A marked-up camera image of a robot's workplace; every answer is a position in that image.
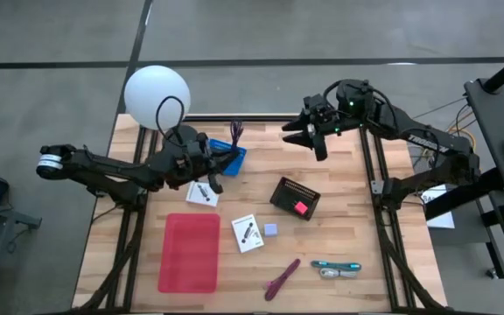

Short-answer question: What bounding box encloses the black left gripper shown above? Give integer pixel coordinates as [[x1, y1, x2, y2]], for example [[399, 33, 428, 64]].
[[162, 133, 241, 195]]

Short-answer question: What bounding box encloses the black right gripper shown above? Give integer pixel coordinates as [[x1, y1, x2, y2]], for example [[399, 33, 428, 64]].
[[281, 94, 345, 163]]

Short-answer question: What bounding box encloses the white printed cardboard box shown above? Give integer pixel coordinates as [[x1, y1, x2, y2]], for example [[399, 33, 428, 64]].
[[185, 180, 221, 208], [230, 213, 265, 255]]

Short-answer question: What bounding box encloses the purple cable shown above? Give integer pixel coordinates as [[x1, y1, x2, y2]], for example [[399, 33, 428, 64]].
[[228, 117, 245, 153]]

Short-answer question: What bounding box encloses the pink plastic bin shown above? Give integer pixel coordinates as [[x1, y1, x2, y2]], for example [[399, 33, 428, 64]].
[[157, 212, 222, 295]]

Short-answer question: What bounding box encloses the magenta braided USB cable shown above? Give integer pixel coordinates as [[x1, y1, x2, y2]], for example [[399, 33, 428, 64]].
[[263, 257, 302, 303]]

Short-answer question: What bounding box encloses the teal handled tool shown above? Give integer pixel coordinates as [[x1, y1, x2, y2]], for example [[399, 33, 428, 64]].
[[310, 260, 363, 272]]

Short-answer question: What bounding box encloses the white cable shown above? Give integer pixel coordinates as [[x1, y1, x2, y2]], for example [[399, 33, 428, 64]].
[[318, 268, 360, 280]]

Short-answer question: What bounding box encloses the blue plastic basket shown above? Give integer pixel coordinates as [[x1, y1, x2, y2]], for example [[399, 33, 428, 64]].
[[206, 137, 249, 178]]

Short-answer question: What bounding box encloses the black plastic basket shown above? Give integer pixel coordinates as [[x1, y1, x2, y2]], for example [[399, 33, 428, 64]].
[[269, 176, 322, 222]]

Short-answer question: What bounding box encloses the white paper sheet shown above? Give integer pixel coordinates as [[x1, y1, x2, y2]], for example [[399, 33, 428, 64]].
[[418, 183, 457, 230]]

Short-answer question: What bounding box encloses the black desk beam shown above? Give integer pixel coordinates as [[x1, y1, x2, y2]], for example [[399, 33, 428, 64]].
[[423, 167, 504, 221]]

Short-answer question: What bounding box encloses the black side desk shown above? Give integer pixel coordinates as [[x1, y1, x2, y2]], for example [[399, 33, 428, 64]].
[[463, 77, 504, 193]]

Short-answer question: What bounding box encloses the black aluminium table frame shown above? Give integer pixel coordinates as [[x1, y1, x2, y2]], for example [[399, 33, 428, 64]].
[[74, 113, 445, 314]]

